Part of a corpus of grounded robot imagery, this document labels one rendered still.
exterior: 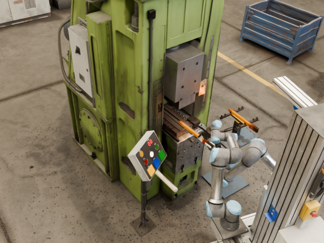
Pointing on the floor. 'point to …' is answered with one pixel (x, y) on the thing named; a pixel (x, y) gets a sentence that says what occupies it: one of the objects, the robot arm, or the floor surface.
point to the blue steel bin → (281, 27)
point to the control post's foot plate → (149, 225)
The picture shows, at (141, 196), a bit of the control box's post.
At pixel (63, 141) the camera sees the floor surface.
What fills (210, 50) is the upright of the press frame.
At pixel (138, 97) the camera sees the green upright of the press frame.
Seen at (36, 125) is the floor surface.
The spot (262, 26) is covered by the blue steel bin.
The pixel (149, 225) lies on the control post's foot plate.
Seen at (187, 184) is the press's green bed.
